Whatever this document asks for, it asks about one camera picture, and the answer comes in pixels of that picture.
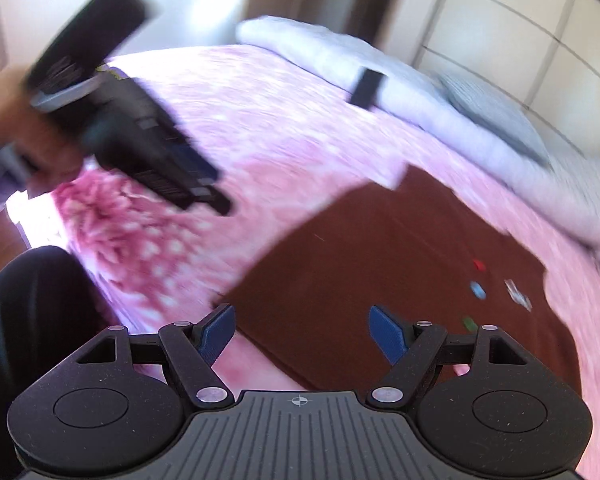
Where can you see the maroon knit sweater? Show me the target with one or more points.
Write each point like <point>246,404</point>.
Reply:
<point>410,270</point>

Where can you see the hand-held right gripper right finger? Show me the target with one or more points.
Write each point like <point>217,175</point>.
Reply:
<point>387,335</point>

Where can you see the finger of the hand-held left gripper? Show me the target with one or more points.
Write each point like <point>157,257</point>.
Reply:
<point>200,197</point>
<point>200,167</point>

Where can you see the light checked pillow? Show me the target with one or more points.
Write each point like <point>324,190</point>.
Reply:
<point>495,115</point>

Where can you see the person's black pants leg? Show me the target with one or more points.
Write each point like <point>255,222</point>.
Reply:
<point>25,320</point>

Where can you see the person's left hand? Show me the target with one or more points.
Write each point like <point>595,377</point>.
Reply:
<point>35,125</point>

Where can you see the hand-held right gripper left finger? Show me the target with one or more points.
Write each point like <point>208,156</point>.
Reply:
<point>216,335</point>

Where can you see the cream wardrobe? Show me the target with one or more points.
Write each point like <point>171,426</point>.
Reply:
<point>540,25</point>

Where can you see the pink floral blanket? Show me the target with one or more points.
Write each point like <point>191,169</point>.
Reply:
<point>260,130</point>

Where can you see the white striped duvet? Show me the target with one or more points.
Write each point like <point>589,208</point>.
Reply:
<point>480,135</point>

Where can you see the black rectangular phone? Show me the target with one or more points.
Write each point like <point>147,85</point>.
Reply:
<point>367,87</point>

